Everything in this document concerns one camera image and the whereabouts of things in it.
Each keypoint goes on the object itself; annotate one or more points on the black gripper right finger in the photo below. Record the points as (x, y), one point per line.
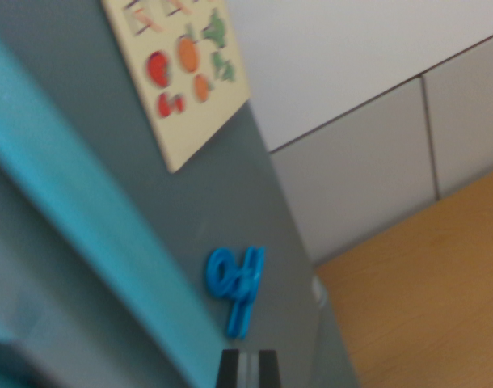
(268, 372)

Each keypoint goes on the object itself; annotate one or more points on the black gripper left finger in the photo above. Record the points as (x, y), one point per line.
(230, 372)

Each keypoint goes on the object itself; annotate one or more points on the blue letter magnet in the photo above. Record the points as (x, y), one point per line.
(240, 291)

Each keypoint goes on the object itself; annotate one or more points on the cream vegetable picture card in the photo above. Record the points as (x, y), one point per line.
(182, 121)

